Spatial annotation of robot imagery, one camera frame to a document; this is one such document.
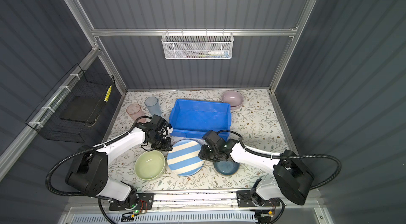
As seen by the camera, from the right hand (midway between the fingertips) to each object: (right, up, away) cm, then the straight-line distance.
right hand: (201, 157), depth 82 cm
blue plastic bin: (-6, +18, +23) cm, 30 cm away
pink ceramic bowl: (+23, +32, +30) cm, 49 cm away
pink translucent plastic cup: (-42, +24, +16) cm, 51 cm away
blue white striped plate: (-10, -1, +3) cm, 10 cm away
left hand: (-17, +3, +5) cm, 18 cm away
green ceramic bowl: (-27, -4, +1) cm, 28 cm away
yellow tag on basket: (-50, +33, +1) cm, 59 cm away
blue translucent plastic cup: (-31, +27, +16) cm, 44 cm away
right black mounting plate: (+21, -17, -8) cm, 28 cm away
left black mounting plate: (-25, -17, -9) cm, 32 cm away
